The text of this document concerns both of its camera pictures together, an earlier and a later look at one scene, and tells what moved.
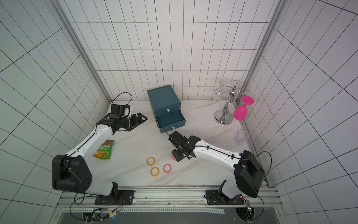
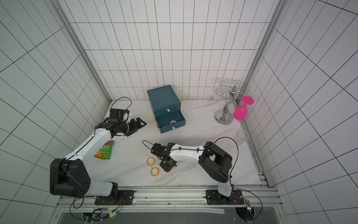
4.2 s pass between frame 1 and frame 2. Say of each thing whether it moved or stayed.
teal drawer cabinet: stayed
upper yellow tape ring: stayed
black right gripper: moved
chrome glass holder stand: stayed
